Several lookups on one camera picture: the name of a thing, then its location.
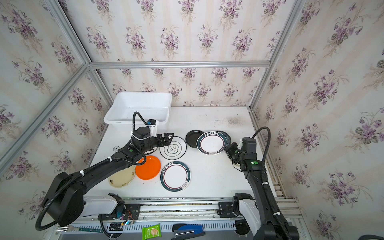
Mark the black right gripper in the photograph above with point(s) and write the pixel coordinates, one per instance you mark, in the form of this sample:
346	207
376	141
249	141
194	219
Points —
235	151

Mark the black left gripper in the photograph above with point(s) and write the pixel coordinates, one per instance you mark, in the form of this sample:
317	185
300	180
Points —
162	139

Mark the green rimmed white plate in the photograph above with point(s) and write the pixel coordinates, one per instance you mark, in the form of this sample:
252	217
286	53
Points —
212	143
175	176

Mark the blue floral green plate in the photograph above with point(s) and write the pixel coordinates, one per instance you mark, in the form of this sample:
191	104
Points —
228	138

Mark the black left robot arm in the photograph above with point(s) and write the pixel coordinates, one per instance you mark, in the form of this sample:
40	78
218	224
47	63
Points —
64	201

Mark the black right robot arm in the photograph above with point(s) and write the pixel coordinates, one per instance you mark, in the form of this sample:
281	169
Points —
261	212

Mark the white plastic bin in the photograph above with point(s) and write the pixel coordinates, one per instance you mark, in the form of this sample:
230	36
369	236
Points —
151	105

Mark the white plate black flower outline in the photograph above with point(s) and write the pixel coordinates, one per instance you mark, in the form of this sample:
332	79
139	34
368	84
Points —
175	150

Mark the black round plate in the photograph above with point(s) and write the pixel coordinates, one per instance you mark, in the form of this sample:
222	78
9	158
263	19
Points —
192	138

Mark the orange plastic plate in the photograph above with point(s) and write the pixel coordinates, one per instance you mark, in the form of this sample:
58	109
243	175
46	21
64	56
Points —
150	169

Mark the cream plate small flowers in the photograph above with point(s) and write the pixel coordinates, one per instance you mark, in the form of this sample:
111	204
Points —
123	177

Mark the blue black stapler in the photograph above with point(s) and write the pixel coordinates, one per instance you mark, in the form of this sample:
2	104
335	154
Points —
186	232

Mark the green snack packet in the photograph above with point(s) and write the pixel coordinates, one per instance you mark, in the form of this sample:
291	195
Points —
151	232

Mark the green circuit board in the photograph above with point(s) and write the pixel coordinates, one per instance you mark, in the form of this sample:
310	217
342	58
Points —
90	230

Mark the metal fork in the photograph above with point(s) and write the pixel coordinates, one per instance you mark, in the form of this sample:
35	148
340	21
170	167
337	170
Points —
69	228

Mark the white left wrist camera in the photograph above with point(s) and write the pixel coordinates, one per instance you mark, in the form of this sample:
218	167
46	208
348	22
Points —
152	125

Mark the aluminium rail base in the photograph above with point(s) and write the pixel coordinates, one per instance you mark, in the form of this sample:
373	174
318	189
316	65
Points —
213	214

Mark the aluminium frame top bar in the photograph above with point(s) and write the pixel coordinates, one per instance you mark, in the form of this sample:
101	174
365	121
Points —
179	64

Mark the aluminium frame post right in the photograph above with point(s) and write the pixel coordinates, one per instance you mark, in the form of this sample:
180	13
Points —
289	25

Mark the aluminium frame post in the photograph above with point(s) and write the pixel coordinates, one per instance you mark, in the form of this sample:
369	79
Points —
289	25
79	49

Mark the aluminium frame post left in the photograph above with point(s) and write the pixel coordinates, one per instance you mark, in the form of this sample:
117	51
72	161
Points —
79	49

